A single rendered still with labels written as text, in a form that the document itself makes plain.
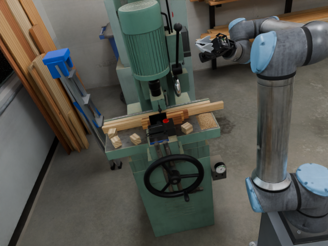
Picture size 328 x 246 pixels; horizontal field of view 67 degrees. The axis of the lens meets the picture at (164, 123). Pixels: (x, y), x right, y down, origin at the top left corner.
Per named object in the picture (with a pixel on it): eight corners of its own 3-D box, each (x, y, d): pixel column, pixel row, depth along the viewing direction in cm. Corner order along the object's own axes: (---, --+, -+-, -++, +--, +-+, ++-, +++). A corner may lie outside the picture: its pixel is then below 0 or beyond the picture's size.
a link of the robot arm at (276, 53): (296, 218, 102) (319, 30, 65) (252, 221, 104) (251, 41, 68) (282, 191, 115) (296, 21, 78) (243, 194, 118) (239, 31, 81)
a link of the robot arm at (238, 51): (224, 48, 126) (229, 65, 124) (218, 47, 123) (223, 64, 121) (238, 38, 119) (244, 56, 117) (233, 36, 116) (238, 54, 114)
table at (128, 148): (106, 174, 122) (102, 166, 118) (109, 135, 146) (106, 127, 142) (227, 148, 122) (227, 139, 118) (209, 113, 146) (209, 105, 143)
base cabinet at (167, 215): (154, 238, 180) (131, 174, 137) (148, 176, 226) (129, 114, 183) (215, 225, 180) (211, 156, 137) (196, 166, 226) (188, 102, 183)
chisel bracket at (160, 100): (153, 114, 130) (151, 101, 125) (151, 100, 141) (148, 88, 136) (167, 112, 130) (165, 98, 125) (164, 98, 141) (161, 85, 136)
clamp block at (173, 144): (151, 160, 120) (147, 147, 114) (148, 142, 131) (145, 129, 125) (181, 154, 120) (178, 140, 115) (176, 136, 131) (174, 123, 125)
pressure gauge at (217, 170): (215, 176, 138) (215, 167, 133) (214, 171, 141) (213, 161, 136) (226, 174, 138) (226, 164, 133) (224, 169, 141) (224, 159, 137)
